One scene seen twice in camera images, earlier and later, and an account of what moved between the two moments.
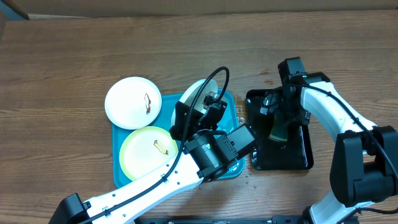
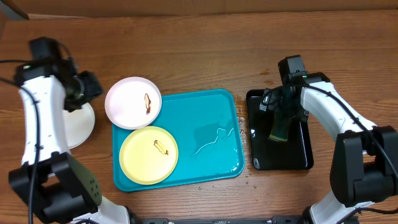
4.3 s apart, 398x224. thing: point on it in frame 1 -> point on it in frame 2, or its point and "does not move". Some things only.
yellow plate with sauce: x=145 y=149 does not move
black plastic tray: x=294 y=154 does not move
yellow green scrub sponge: x=279 y=129 does not move
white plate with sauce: x=133 y=102 does not move
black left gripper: x=176 y=133 -> x=94 y=88
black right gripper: x=274 y=104 -> x=276 y=99
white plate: x=210 y=86 -> x=79 y=124
